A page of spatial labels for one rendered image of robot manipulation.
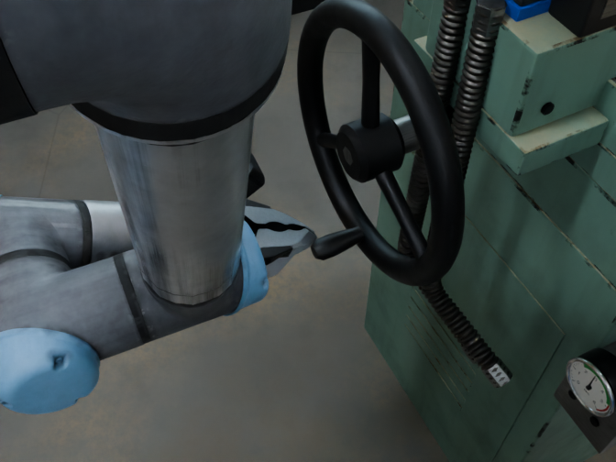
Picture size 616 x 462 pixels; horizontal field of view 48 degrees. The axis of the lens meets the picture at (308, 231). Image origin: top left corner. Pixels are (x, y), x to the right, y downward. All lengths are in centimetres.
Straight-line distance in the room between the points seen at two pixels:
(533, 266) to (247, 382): 76
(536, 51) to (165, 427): 107
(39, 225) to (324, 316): 98
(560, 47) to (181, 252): 34
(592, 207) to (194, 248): 45
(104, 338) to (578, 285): 50
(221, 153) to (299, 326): 120
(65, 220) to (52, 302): 10
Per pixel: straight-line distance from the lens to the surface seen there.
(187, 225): 37
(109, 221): 63
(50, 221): 62
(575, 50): 61
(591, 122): 67
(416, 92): 56
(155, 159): 30
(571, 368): 76
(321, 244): 73
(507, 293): 92
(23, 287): 56
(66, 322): 54
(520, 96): 60
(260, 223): 72
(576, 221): 76
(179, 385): 146
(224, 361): 147
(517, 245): 86
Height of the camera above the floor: 129
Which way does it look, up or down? 52 degrees down
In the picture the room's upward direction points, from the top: straight up
